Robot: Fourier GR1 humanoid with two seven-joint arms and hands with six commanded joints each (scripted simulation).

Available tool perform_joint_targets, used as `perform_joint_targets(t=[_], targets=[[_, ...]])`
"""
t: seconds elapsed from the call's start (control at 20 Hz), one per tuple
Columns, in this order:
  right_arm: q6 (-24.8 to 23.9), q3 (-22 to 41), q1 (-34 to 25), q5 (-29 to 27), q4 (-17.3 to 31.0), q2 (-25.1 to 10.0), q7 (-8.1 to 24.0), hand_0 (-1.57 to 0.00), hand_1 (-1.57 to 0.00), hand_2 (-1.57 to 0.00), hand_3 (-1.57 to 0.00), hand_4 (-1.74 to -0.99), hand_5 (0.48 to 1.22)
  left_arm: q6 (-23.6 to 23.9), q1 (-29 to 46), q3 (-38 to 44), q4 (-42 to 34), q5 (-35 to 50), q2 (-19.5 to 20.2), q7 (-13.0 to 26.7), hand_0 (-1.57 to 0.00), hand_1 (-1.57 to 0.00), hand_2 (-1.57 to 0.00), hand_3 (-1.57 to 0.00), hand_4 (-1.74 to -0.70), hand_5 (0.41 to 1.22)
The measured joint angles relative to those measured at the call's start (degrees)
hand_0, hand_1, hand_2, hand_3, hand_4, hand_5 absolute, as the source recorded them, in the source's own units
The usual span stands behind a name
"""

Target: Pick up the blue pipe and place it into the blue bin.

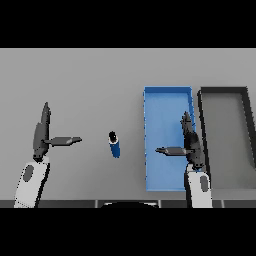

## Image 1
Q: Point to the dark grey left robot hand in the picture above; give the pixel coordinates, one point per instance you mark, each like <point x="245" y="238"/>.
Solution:
<point x="40" y="134"/>

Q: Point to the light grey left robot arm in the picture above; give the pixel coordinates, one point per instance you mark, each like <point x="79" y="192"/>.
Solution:
<point x="30" y="184"/>

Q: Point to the blue bin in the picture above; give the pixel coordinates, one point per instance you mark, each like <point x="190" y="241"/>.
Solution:
<point x="166" y="140"/>

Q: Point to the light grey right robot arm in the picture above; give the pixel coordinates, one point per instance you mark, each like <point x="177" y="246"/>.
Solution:
<point x="198" y="186"/>

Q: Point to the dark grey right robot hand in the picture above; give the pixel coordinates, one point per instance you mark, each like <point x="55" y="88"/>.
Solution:
<point x="190" y="140"/>

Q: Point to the dark grey bin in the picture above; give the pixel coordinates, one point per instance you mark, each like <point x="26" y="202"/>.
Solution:
<point x="226" y="140"/>

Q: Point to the blue pipe with dark end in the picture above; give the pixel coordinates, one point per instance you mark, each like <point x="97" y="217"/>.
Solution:
<point x="114" y="145"/>

